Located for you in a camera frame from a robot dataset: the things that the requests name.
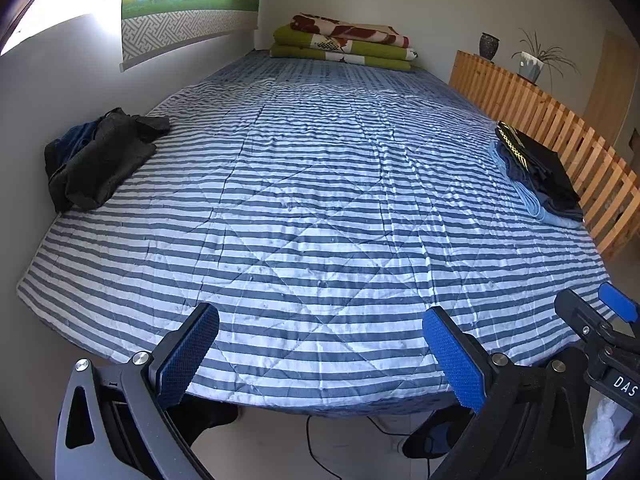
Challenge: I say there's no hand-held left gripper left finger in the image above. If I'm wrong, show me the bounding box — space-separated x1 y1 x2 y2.
54 302 221 480

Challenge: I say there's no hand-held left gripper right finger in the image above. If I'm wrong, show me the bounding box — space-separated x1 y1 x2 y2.
422 306 588 480

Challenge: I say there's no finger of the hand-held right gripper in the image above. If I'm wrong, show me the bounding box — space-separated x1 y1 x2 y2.
554 287 615 338
598 282 640 326

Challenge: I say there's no white fluffy cloth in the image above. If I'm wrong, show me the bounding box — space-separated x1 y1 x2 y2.
584 394 640 472

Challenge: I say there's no black slipper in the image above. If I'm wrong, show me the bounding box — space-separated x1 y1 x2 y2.
167 394 242 442
401 409 472 461

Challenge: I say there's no dark navy folded garment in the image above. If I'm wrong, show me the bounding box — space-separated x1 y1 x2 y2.
507 160 586 222

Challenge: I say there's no black garment with yellow print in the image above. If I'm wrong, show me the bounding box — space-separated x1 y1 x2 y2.
495 120 583 202

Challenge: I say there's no blue white striped bed cover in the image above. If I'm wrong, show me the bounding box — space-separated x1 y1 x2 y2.
15 52 613 416

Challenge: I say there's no wooden door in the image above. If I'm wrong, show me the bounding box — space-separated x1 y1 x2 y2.
582 30 640 151

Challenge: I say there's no dark blue garment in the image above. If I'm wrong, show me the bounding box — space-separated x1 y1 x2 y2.
60 122 101 150

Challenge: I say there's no potted plant in white pot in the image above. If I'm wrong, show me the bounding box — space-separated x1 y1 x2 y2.
511 29 581 87

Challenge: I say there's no dark vase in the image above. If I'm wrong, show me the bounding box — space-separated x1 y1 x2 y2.
478 32 501 62

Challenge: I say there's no green folded blanket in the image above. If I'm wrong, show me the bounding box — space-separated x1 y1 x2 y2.
272 25 418 62
270 45 416 74

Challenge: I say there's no red floral folded blanket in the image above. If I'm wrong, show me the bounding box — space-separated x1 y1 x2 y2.
287 12 411 51

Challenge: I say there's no black cable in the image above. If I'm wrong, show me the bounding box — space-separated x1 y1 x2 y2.
304 412 363 480

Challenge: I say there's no wooden slatted bed rail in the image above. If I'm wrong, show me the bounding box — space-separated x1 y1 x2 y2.
449 49 640 261

